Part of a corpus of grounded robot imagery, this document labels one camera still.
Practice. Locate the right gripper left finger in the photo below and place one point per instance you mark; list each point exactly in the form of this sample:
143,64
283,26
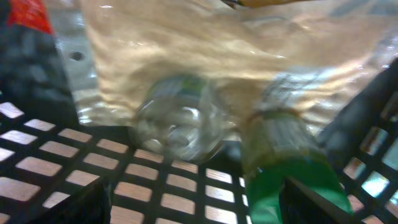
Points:
91,205

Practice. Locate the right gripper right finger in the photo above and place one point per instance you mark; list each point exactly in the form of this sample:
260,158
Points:
300,205

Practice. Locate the green lid glass jar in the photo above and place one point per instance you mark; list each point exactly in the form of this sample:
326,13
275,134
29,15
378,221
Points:
277,144

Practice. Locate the grey plastic shopping basket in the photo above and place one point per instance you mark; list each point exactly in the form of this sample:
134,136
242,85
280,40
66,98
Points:
43,164

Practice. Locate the small tin can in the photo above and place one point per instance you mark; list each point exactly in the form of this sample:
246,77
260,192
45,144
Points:
182,117

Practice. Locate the clear bag of grains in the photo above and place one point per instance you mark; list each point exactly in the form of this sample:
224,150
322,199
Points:
318,55

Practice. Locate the orange spaghetti packet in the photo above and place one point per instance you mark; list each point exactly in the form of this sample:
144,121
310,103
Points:
31,14

